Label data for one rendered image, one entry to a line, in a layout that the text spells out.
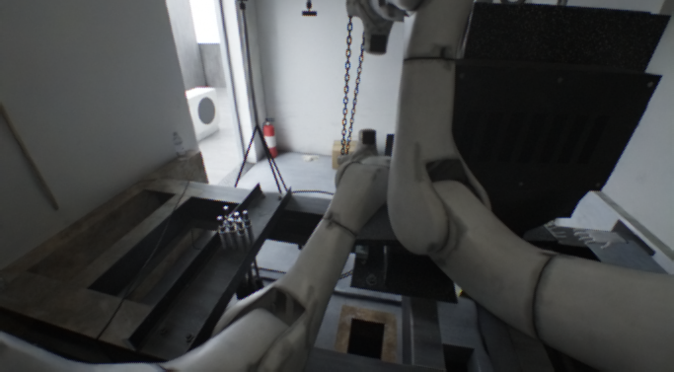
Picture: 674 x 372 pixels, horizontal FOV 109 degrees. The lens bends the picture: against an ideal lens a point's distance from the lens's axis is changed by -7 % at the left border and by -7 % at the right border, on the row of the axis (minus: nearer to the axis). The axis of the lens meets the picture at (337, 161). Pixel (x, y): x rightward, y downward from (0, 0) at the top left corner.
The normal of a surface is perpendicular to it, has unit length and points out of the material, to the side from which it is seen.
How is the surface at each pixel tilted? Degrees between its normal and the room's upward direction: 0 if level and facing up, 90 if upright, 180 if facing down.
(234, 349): 24
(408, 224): 86
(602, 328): 70
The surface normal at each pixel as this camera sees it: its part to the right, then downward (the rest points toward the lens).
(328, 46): -0.18, 0.45
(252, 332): 0.16, -0.97
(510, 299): -0.90, -0.05
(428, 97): -0.22, 0.22
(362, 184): -0.47, -0.47
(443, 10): 0.15, 0.27
